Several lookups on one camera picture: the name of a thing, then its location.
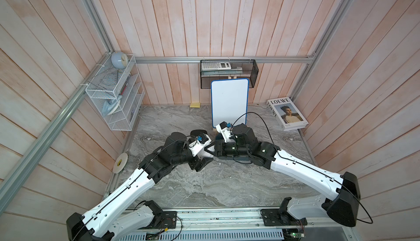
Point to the white tape roll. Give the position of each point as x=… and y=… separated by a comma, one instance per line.
x=120, y=163

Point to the green circuit board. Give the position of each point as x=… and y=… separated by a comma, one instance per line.
x=292, y=235

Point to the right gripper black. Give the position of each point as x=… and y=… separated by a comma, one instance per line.
x=220, y=147

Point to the white calculator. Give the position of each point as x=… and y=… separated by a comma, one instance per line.
x=215, y=66

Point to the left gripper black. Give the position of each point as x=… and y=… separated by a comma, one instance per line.
x=193, y=164

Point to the black mesh wall basket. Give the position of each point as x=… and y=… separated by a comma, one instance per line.
x=240, y=69

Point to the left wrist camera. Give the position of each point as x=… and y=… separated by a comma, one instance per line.
x=198, y=144

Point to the white item in rack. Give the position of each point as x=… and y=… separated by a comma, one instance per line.
x=110, y=106

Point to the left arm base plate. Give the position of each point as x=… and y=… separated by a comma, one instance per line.
x=162, y=219

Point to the white wire shelf rack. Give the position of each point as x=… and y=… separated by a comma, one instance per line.
x=108, y=83

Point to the flat black mouse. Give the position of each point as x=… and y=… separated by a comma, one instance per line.
x=198, y=132

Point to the Loewe book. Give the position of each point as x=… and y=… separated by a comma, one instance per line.
x=287, y=114

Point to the white mouse with logo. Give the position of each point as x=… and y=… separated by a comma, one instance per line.
x=203, y=154

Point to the yellow sticky note pad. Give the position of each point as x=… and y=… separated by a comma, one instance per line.
x=195, y=105

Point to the blue framed whiteboard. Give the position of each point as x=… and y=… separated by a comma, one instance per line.
x=229, y=101

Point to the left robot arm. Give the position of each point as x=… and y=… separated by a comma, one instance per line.
x=161, y=162

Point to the aluminium front rail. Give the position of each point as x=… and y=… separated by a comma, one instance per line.
x=216, y=219

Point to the teal storage box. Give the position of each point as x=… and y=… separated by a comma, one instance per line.
x=247, y=141

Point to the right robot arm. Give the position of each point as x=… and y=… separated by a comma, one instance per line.
x=339, y=194

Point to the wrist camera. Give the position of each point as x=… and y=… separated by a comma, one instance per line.
x=198, y=144
x=224, y=132

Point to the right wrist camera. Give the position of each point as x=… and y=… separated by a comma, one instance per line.
x=224, y=132

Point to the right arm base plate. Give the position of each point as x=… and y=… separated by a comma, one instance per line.
x=280, y=216

